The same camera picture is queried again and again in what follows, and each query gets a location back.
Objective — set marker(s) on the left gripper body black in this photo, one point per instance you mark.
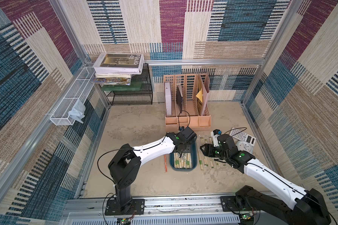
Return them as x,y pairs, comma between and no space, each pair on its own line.
186,147

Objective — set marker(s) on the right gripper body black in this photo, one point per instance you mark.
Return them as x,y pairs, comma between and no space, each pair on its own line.
213,150

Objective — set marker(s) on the teal plastic storage box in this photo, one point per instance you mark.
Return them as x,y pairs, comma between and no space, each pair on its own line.
186,161

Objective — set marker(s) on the chopsticks pair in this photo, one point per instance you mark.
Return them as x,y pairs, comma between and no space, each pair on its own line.
205,158
199,154
211,160

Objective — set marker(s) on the chopsticks red print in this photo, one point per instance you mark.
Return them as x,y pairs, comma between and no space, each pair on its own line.
165,163

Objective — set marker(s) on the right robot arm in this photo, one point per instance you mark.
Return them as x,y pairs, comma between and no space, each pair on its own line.
292,204

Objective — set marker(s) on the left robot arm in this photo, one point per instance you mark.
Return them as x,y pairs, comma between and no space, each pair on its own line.
125,165

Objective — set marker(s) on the white box in organizer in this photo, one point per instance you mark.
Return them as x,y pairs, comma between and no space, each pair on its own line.
167,89

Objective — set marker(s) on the white round alarm clock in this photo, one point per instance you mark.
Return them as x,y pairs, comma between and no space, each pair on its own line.
245,146

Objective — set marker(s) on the white calculator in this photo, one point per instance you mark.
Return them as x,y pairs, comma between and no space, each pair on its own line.
241,135

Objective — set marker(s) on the black notebook in organizer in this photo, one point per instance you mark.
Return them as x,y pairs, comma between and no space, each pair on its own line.
179,97

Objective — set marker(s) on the pink desktop file organizer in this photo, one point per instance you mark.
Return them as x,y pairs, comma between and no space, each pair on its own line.
194,114

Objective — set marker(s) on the yellow paper in organizer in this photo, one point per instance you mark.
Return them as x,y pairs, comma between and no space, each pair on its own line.
199,95

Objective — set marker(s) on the green folder on shelf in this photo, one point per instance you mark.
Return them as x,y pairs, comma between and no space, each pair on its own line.
132,87

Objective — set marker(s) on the stack of colourful magazines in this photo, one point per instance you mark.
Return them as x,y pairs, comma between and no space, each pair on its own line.
112,79

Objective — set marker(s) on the large white book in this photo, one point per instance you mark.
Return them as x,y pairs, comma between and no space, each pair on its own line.
119,63

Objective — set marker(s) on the crumpled white tissue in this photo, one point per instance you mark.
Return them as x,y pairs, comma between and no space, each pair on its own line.
78,111

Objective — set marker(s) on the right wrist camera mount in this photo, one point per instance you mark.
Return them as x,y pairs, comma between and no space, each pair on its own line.
214,135

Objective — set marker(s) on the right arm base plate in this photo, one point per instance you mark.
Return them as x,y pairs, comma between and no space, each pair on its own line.
236,204

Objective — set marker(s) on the aluminium front rail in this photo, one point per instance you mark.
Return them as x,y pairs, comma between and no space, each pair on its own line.
153,205

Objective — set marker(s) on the black wire mesh shelf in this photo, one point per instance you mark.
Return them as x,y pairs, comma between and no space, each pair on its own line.
139,92

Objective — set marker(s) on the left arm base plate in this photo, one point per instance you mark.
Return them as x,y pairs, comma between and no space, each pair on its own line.
134,207

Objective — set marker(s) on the white wire wall basket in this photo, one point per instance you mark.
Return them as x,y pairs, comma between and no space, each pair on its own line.
79,89

